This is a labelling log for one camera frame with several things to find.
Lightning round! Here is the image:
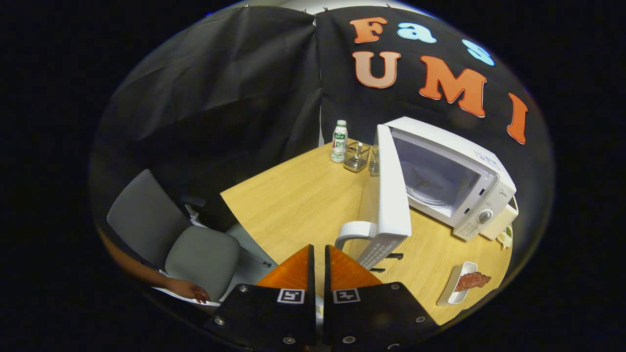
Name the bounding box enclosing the cream toaster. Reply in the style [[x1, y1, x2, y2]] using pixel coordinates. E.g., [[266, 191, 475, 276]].
[[482, 198, 519, 241]]

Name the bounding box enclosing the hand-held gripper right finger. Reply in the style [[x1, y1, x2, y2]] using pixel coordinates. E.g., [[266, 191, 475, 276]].
[[323, 244, 438, 350]]

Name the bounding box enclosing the grey office chair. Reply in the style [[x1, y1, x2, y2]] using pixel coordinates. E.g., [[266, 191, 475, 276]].
[[107, 169, 272, 302]]

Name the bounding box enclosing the white bottle green label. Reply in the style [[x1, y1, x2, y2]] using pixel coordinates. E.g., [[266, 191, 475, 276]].
[[331, 120, 349, 163]]

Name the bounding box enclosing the white microwave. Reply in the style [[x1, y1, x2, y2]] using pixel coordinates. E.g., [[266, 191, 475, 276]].
[[335, 116, 517, 273]]

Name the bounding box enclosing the metal wire basket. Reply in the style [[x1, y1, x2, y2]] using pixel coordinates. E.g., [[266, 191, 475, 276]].
[[344, 142, 371, 173]]

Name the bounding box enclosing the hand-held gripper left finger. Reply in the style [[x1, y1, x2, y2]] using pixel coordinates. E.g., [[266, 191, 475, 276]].
[[204, 244, 317, 349]]

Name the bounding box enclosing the reddish brown meat slice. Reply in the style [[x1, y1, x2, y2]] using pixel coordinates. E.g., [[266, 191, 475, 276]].
[[455, 272, 492, 292]]

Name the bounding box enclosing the white ribbed plate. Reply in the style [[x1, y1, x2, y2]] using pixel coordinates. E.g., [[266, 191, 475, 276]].
[[437, 261, 478, 307]]

